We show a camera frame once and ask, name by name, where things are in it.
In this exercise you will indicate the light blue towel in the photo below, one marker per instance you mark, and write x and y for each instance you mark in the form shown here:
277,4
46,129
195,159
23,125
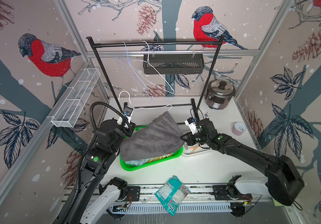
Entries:
136,163

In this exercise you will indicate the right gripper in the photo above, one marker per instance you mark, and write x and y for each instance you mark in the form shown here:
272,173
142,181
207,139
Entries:
189,139

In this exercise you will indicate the green yellow label card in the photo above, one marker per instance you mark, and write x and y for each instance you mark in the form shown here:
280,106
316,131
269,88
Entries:
276,203

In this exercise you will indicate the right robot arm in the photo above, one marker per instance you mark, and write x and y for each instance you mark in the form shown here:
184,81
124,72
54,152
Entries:
284,182

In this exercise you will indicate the light blue wire hanger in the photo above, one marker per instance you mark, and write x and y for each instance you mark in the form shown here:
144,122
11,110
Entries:
135,76

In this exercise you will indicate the silver rice cooker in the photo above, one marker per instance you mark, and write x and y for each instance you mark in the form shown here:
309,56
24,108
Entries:
219,93

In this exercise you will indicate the green plastic basket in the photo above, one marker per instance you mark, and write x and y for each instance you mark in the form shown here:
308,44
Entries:
171,156

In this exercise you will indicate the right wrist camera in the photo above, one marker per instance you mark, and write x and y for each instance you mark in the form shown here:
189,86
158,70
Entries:
192,125

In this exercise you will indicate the black perforated wall basket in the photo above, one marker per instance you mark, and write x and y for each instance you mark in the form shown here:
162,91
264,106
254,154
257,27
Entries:
175,64

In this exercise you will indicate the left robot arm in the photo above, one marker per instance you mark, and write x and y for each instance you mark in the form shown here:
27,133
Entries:
92,167

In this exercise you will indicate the white wire hanger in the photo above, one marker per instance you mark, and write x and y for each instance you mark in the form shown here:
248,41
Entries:
143,107
157,72

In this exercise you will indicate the dark grey towel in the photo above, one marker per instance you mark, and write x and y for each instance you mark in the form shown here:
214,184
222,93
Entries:
160,137

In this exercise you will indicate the orange clothespin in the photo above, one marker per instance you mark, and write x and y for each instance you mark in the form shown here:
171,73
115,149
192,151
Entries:
193,149

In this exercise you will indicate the black clothes rack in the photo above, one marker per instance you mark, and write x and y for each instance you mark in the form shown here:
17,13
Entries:
218,43

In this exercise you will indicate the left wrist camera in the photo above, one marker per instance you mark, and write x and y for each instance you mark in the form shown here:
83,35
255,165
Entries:
127,112

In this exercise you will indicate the pink cup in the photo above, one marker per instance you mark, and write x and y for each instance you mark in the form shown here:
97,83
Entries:
238,128

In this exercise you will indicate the white plastic tray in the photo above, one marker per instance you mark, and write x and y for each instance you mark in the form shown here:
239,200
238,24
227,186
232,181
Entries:
202,150

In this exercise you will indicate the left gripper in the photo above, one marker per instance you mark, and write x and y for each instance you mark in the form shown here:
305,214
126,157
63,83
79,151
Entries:
130,129

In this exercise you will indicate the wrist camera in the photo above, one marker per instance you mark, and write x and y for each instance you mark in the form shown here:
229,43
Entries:
192,125
127,112

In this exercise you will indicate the teal snack packet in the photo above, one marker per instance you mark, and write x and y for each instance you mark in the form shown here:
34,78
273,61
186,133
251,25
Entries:
171,194

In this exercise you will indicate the white wire mesh shelf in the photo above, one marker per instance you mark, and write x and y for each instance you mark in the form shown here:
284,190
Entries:
71,108

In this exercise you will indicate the white wire hanger front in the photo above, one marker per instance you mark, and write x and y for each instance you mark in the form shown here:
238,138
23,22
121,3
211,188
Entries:
157,72

